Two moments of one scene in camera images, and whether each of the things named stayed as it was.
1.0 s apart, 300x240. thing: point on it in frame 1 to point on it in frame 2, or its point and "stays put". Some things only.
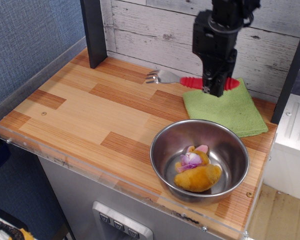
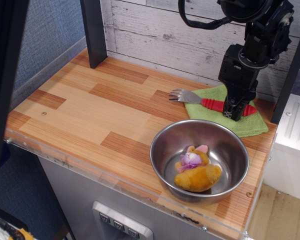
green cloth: x=236 y=108 stays put
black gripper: x=217 y=48 to x=241 y=80
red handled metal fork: x=161 y=76 to x=188 y=96
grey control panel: x=112 y=224 stays put
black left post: x=95 y=32 stays put
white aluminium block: x=288 y=168 stays put
